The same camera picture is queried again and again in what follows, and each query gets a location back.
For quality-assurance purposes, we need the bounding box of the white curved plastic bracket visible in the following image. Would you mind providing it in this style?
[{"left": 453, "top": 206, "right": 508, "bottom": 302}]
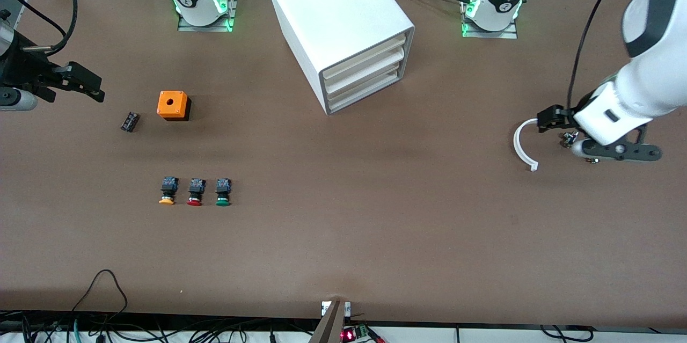
[{"left": 513, "top": 117, "right": 540, "bottom": 172}]

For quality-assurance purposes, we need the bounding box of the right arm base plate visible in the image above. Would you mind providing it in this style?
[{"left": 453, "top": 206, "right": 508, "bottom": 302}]
[{"left": 177, "top": 0, "right": 238, "bottom": 33}]

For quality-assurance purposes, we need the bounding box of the red mushroom push button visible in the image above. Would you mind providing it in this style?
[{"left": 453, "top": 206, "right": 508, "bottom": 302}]
[{"left": 186, "top": 177, "right": 208, "bottom": 208}]

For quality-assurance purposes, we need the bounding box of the white metal bracket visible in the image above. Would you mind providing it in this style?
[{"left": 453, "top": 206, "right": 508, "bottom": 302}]
[{"left": 320, "top": 301, "right": 352, "bottom": 317}]

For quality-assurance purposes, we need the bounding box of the orange button enclosure box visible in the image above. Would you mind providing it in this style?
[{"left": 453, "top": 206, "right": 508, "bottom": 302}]
[{"left": 156, "top": 90, "right": 192, "bottom": 122}]

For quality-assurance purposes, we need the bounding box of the small circuit board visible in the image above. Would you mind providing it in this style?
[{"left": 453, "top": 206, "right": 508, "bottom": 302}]
[{"left": 341, "top": 323, "right": 385, "bottom": 343}]

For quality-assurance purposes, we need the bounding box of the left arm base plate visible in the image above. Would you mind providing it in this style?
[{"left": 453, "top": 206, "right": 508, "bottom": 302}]
[{"left": 460, "top": 0, "right": 520, "bottom": 40}]

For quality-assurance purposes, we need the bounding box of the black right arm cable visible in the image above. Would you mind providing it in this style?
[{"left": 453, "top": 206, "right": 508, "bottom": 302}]
[{"left": 0, "top": 0, "right": 79, "bottom": 57}]

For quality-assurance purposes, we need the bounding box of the yellow mushroom push button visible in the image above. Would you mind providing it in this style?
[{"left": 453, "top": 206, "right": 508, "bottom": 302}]
[{"left": 158, "top": 175, "right": 180, "bottom": 207}]

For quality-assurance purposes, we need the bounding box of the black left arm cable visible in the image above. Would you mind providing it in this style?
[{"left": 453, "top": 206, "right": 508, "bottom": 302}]
[{"left": 567, "top": 0, "right": 687, "bottom": 113}]

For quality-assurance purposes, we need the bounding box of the black looped cable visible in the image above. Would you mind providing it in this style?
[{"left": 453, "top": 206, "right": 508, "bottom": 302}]
[{"left": 71, "top": 269, "right": 129, "bottom": 329}]

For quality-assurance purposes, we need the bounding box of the green mushroom push button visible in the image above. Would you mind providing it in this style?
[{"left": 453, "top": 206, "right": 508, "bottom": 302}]
[{"left": 215, "top": 177, "right": 232, "bottom": 208}]

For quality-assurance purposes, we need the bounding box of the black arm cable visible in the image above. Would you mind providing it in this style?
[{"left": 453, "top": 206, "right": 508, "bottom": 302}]
[
  {"left": 567, "top": 0, "right": 687, "bottom": 113},
  {"left": 0, "top": 0, "right": 79, "bottom": 57}
]

